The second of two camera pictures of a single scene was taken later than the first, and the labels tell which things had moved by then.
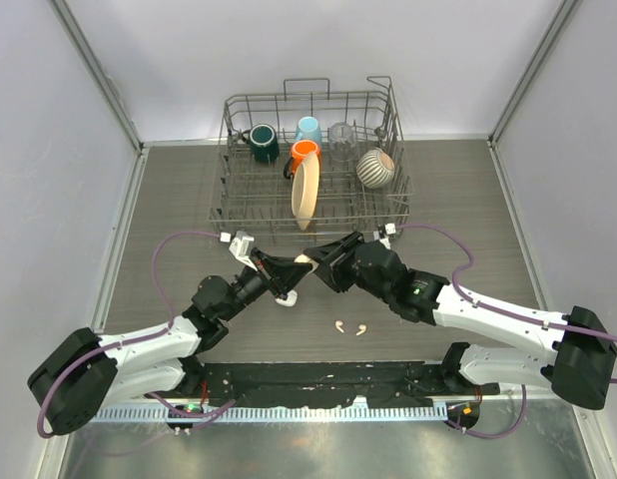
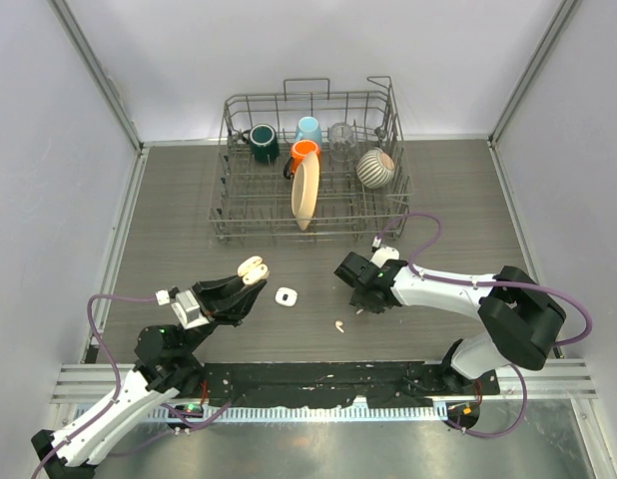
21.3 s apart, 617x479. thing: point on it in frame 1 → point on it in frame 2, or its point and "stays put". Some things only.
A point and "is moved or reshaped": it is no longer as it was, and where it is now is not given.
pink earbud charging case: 304,258 is moved or reshaped
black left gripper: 277,273 → 226,300
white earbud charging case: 292,297 stays put
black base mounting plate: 382,384 stays put
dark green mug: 264,143 stays put
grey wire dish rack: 312,163 stays put
